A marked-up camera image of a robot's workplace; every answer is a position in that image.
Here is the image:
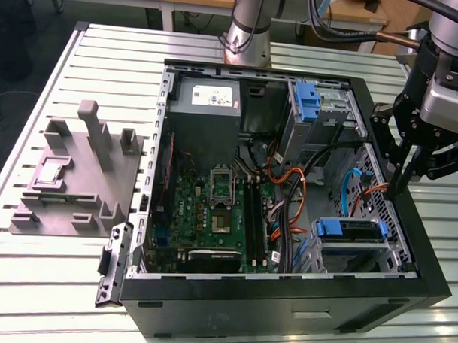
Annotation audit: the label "black RAM slot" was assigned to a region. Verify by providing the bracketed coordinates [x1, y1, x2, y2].
[241, 174, 261, 268]
[251, 174, 271, 268]

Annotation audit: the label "orange wire loop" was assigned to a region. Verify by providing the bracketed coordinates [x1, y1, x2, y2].
[266, 165, 309, 229]

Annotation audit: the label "grey power supply unit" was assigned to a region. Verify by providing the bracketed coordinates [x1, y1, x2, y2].
[163, 75, 244, 169]

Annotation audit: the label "CPU socket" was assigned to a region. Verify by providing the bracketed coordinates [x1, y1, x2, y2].
[209, 210, 241, 238]

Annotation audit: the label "red fan wire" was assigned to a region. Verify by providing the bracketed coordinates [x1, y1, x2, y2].
[156, 133, 176, 212]

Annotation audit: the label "silver CPU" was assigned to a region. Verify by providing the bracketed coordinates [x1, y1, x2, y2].
[38, 164, 63, 184]

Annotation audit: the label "hard disk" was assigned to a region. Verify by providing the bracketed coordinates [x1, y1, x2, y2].
[293, 217, 389, 275]

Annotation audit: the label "perforated metal disk bay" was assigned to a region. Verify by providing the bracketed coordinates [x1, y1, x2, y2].
[293, 214, 416, 279]

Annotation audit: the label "empty blue plastic drive carrier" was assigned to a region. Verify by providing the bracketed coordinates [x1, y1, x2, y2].
[295, 82, 323, 123]

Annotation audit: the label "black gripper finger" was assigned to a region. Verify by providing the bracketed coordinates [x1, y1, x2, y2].
[396, 136, 458, 202]
[367, 103, 412, 201]

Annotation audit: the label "black PC case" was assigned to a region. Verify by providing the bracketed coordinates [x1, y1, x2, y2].
[93, 56, 458, 343]

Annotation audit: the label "yellow black power wires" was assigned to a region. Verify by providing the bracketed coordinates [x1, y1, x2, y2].
[232, 154, 255, 174]

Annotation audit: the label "blue data wire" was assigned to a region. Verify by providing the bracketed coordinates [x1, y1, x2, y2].
[338, 166, 372, 220]

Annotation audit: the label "metal socket cover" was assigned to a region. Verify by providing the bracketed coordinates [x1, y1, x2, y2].
[208, 163, 238, 211]

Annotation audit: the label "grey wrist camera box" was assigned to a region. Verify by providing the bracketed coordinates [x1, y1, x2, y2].
[420, 74, 458, 132]

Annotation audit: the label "green motherboard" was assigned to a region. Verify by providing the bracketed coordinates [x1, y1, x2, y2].
[146, 167, 287, 277]

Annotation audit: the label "metal locking lever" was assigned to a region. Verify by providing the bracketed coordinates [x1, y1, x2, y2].
[230, 166, 239, 203]

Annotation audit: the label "orange red power wire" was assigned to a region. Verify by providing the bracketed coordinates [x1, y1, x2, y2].
[351, 182, 390, 220]

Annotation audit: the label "green RAM stick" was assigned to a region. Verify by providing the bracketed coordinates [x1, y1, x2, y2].
[38, 194, 98, 206]

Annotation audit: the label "black graphics card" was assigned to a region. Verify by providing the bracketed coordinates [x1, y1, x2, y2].
[176, 247, 244, 277]

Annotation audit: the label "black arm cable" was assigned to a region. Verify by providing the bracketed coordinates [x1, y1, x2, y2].
[306, 0, 458, 51]

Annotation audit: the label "black office chair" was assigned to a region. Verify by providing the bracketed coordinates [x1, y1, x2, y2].
[0, 0, 37, 83]

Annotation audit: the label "grey parts rack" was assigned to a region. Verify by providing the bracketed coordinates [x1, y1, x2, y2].
[8, 98, 148, 241]

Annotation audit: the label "grey metal drive bay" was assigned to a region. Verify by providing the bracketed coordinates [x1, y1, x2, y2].
[280, 79, 369, 170]

